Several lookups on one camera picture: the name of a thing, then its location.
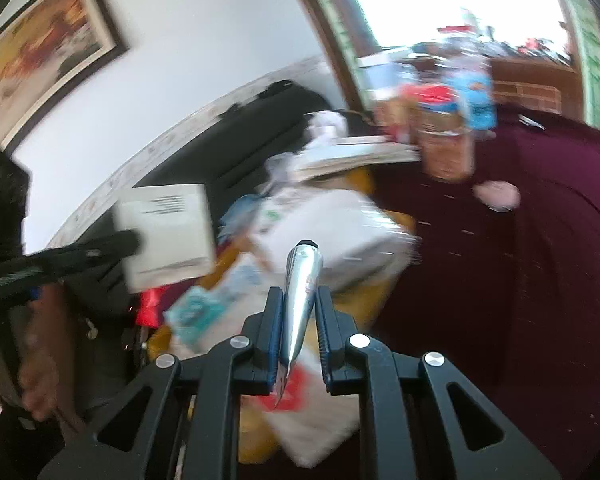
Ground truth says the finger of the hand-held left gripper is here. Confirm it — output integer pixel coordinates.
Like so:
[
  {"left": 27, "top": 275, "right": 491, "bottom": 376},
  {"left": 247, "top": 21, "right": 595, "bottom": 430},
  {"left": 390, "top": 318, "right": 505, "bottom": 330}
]
[{"left": 22, "top": 230, "right": 142, "bottom": 281}]

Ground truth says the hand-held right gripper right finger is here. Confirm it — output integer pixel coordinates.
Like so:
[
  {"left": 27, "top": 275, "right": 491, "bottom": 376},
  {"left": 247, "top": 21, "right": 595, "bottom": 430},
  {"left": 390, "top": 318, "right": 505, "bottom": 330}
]
[{"left": 314, "top": 286, "right": 563, "bottom": 480}]

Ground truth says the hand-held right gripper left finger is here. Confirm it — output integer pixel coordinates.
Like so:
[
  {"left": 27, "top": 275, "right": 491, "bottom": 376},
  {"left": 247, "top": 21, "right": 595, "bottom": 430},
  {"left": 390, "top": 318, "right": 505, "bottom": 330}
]
[{"left": 37, "top": 286, "right": 286, "bottom": 480}]

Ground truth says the silver tube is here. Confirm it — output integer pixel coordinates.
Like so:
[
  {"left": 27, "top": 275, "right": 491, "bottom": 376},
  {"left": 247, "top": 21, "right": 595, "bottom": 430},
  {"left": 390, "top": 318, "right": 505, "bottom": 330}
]
[{"left": 272, "top": 240, "right": 325, "bottom": 408}]

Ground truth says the white box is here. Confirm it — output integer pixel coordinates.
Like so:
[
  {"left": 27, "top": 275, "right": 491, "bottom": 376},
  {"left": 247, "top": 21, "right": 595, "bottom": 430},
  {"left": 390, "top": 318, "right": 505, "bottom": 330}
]
[
  {"left": 357, "top": 50, "right": 406, "bottom": 103},
  {"left": 114, "top": 183, "right": 217, "bottom": 291}
]

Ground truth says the clear zip bag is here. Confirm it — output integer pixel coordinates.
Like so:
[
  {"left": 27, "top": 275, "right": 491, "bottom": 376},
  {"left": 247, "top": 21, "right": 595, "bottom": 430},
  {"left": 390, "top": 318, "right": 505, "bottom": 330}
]
[{"left": 252, "top": 190, "right": 416, "bottom": 291}]

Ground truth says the yellow taped cardboard box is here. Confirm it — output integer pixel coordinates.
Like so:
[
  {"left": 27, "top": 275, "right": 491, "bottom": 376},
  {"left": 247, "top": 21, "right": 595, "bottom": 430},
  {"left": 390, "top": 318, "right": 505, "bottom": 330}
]
[{"left": 145, "top": 167, "right": 421, "bottom": 466}]

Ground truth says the person's left hand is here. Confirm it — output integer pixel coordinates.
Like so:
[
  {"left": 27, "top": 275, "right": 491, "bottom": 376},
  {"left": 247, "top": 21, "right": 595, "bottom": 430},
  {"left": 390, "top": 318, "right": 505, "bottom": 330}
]
[{"left": 17, "top": 285, "right": 81, "bottom": 423}]

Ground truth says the teal tissue pack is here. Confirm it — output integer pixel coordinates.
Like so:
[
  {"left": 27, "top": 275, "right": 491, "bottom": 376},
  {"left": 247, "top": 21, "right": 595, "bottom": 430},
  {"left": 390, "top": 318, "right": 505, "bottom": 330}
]
[{"left": 164, "top": 287, "right": 231, "bottom": 346}]

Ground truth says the white paper bag red mark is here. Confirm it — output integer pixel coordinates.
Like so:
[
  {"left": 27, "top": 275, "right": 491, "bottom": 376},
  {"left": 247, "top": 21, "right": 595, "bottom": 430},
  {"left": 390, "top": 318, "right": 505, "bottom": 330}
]
[{"left": 252, "top": 360, "right": 361, "bottom": 467}]

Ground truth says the black sofa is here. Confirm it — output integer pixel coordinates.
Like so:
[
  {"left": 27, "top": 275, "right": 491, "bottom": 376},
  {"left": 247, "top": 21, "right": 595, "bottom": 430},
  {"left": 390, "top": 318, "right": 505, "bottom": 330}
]
[{"left": 55, "top": 80, "right": 351, "bottom": 311}]

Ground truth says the stack of papers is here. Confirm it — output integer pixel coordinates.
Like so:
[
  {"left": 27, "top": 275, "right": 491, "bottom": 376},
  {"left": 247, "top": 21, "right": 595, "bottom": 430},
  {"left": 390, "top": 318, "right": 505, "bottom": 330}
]
[{"left": 292, "top": 136, "right": 421, "bottom": 181}]

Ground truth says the crumpled white mask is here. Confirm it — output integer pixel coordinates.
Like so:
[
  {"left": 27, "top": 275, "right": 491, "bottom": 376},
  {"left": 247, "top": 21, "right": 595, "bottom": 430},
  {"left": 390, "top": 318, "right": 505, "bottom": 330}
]
[{"left": 304, "top": 110, "right": 351, "bottom": 143}]

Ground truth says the maroon tablecloth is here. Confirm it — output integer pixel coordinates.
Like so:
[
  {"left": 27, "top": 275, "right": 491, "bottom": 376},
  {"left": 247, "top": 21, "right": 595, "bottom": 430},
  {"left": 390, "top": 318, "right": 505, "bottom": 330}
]
[{"left": 330, "top": 102, "right": 600, "bottom": 480}]

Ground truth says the pink label clear jar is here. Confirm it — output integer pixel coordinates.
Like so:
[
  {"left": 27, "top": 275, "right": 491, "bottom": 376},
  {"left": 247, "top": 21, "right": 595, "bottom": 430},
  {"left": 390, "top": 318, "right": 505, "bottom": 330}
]
[{"left": 415, "top": 105, "right": 476, "bottom": 183}]

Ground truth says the pink fluffy ball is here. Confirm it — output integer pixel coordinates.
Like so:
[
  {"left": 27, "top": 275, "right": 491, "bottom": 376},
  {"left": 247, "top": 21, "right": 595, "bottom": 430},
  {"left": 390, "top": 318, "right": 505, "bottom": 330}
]
[{"left": 472, "top": 180, "right": 522, "bottom": 212}]

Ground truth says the red lid small jar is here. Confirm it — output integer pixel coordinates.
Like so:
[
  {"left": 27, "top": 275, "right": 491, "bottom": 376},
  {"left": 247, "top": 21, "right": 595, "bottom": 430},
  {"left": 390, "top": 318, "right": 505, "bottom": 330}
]
[{"left": 400, "top": 85, "right": 456, "bottom": 111}]

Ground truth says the blue pink carton box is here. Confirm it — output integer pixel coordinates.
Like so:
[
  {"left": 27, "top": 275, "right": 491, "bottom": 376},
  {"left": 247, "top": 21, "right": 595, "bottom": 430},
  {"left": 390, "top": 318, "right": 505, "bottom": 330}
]
[{"left": 440, "top": 25, "right": 498, "bottom": 133}]

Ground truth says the bamboo painted panel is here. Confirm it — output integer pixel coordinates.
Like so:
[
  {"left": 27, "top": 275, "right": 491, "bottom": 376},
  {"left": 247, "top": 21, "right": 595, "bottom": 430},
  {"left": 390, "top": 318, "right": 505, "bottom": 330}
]
[
  {"left": 300, "top": 0, "right": 376, "bottom": 106},
  {"left": 555, "top": 0, "right": 600, "bottom": 131}
]

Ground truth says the wooden cabinet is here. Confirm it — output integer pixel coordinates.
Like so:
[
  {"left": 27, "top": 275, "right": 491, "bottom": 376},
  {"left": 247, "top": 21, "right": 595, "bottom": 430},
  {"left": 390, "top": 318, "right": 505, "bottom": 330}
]
[{"left": 490, "top": 57, "right": 581, "bottom": 116}]

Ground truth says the row of cabinet ornaments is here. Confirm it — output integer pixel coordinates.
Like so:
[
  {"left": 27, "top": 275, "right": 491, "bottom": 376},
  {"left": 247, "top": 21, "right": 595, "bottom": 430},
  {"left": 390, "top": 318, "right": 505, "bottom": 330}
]
[{"left": 480, "top": 35, "right": 573, "bottom": 68}]

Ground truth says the framed wall picture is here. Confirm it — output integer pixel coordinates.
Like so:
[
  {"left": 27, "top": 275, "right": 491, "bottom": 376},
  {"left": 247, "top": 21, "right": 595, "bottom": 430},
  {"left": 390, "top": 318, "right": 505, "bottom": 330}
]
[{"left": 0, "top": 0, "right": 130, "bottom": 148}]

